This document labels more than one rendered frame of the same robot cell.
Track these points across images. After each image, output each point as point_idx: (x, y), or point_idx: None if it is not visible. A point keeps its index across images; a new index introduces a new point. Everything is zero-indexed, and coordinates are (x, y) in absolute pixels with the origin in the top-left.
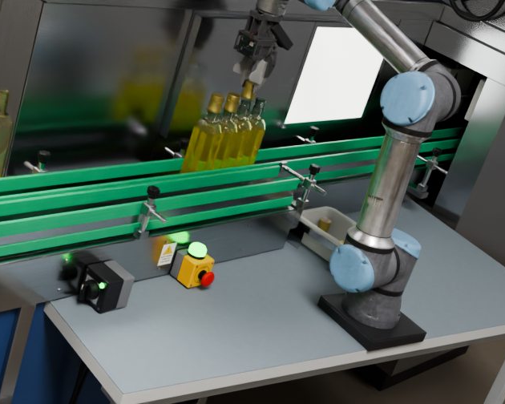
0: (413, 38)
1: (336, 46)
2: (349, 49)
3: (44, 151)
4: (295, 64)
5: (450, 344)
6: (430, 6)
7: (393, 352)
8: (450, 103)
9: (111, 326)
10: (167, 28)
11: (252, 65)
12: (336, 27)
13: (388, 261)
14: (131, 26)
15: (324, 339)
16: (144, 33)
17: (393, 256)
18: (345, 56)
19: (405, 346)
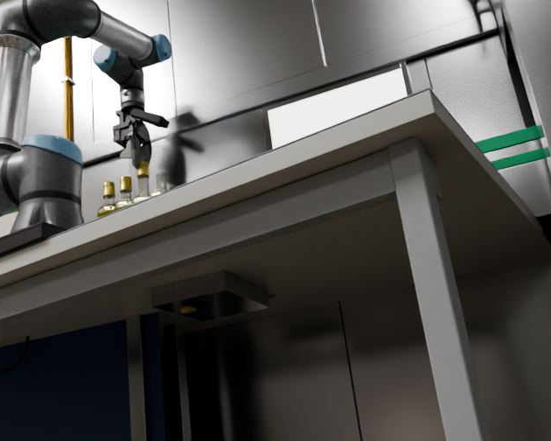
0: (472, 64)
1: (310, 116)
2: (335, 112)
3: None
4: (258, 150)
5: (163, 254)
6: (459, 23)
7: (11, 265)
8: (19, 0)
9: None
10: (114, 172)
11: (144, 153)
12: (296, 101)
13: None
14: (83, 181)
15: None
16: (94, 182)
17: (4, 156)
18: (335, 120)
19: (25, 254)
